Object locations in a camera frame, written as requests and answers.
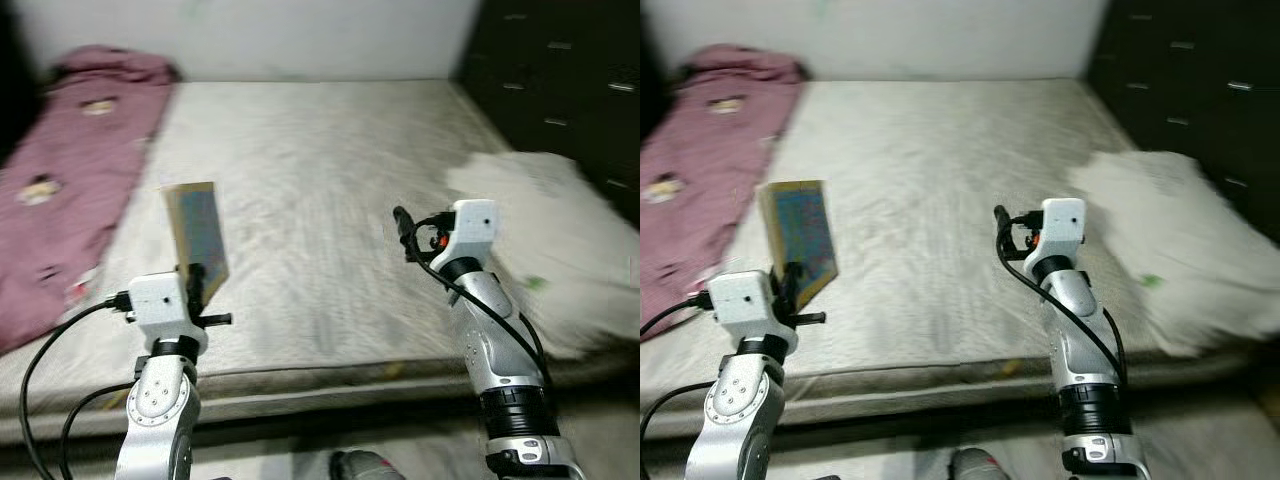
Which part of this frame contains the colourful children's book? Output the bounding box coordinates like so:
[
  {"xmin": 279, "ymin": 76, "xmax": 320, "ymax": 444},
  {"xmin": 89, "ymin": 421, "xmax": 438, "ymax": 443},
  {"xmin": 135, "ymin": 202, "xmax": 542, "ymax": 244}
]
[
  {"xmin": 163, "ymin": 182, "xmax": 231, "ymax": 306},
  {"xmin": 757, "ymin": 180, "xmax": 839, "ymax": 306}
]

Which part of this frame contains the white quilted mattress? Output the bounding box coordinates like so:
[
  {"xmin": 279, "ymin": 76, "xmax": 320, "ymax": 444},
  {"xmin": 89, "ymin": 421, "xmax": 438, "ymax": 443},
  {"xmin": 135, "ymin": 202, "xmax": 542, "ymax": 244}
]
[
  {"xmin": 0, "ymin": 80, "xmax": 640, "ymax": 446},
  {"xmin": 640, "ymin": 80, "xmax": 1271, "ymax": 446}
]

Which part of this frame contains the white pillow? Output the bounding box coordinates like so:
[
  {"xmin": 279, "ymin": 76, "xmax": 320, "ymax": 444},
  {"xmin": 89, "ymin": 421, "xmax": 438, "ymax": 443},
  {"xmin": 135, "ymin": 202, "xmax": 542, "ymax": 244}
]
[
  {"xmin": 440, "ymin": 150, "xmax": 640, "ymax": 361},
  {"xmin": 1065, "ymin": 150, "xmax": 1280, "ymax": 359}
]

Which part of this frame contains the pink cartoon print blanket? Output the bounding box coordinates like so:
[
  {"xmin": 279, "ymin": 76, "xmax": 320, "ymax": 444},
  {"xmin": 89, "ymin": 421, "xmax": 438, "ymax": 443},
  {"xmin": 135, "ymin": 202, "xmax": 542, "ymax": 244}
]
[
  {"xmin": 0, "ymin": 45, "xmax": 179, "ymax": 356},
  {"xmin": 640, "ymin": 45, "xmax": 806, "ymax": 326}
]

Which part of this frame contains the dark tufted headboard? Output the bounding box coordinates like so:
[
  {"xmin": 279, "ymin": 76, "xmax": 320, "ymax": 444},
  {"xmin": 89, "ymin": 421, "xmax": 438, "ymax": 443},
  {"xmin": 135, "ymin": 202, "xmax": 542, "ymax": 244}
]
[
  {"xmin": 455, "ymin": 0, "xmax": 640, "ymax": 226},
  {"xmin": 1085, "ymin": 0, "xmax": 1280, "ymax": 246}
]

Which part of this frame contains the black printed fabric bag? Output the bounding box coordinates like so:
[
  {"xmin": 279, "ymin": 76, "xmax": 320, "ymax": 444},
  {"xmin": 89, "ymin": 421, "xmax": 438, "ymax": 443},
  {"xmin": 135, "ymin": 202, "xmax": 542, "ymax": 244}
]
[
  {"xmin": 640, "ymin": 0, "xmax": 691, "ymax": 141},
  {"xmin": 0, "ymin": 0, "xmax": 51, "ymax": 166}
]

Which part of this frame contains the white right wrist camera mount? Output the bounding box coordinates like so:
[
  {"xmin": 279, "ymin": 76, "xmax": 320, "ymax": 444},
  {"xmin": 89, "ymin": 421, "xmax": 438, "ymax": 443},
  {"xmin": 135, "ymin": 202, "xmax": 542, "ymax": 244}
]
[
  {"xmin": 440, "ymin": 200, "xmax": 499, "ymax": 266},
  {"xmin": 1038, "ymin": 197, "xmax": 1087, "ymax": 263}
]

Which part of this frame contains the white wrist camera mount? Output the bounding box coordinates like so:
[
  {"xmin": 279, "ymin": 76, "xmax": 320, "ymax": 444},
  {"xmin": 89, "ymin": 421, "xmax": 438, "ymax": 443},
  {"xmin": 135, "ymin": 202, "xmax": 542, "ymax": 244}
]
[
  {"xmin": 128, "ymin": 272, "xmax": 209, "ymax": 346},
  {"xmin": 1038, "ymin": 197, "xmax": 1087, "ymax": 263},
  {"xmin": 710, "ymin": 270, "xmax": 796, "ymax": 346},
  {"xmin": 440, "ymin": 200, "xmax": 499, "ymax": 266}
]

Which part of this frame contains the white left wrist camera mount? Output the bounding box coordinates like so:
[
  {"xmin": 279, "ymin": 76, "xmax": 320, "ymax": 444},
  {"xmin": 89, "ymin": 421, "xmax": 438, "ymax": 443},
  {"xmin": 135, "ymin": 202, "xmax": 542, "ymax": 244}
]
[
  {"xmin": 710, "ymin": 270, "xmax": 796, "ymax": 346},
  {"xmin": 128, "ymin": 272, "xmax": 209, "ymax": 346}
]

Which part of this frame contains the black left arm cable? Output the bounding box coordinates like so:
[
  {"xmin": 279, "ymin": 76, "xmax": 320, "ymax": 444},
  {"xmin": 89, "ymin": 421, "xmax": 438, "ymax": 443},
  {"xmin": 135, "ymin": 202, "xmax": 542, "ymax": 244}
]
[
  {"xmin": 640, "ymin": 295, "xmax": 716, "ymax": 480},
  {"xmin": 20, "ymin": 295, "xmax": 136, "ymax": 480}
]

